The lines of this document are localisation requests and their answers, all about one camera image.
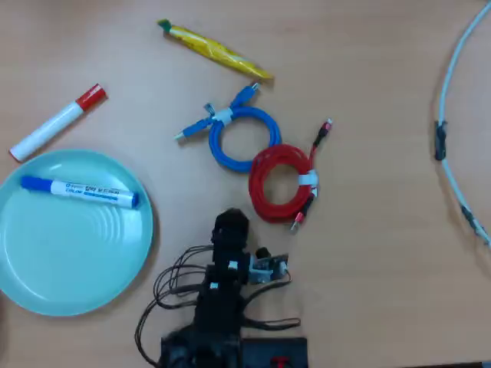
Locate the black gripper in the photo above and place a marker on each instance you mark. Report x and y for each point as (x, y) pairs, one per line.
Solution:
(230, 257)

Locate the blue capped white marker pen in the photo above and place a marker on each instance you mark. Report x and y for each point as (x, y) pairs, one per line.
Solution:
(84, 190)

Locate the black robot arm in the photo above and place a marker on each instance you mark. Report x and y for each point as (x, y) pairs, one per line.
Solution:
(215, 322)

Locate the red clamp knob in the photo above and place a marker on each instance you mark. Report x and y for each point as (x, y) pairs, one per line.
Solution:
(280, 362)

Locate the light blue plate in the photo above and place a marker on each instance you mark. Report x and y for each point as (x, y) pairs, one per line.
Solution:
(73, 253)

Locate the yellow snack packet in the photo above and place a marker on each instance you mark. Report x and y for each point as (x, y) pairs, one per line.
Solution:
(218, 51)

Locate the red capped white marker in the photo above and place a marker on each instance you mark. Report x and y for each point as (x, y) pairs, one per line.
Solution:
(50, 126)

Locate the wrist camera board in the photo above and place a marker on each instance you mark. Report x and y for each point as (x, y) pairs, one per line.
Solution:
(268, 268)

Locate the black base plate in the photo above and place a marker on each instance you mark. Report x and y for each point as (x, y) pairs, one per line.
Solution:
(276, 347)

